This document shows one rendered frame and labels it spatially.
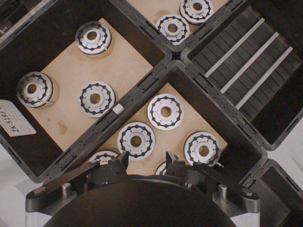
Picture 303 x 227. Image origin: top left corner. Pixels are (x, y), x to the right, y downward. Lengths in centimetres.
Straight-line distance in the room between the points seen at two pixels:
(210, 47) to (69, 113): 48
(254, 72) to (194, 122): 27
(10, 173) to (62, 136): 19
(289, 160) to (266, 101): 37
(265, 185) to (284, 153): 28
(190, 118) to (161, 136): 10
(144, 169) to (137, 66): 31
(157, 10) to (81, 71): 31
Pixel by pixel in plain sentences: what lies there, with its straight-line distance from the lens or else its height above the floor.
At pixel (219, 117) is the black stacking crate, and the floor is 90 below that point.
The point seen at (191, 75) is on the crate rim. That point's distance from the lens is 26.
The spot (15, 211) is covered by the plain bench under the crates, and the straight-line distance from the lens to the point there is 82.
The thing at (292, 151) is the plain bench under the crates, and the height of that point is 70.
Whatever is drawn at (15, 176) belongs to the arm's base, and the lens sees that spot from 55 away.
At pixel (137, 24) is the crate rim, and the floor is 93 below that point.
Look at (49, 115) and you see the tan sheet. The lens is 44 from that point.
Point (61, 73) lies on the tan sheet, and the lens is 44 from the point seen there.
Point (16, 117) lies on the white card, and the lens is 44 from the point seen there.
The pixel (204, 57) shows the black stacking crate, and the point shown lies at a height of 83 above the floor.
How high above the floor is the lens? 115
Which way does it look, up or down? 86 degrees down
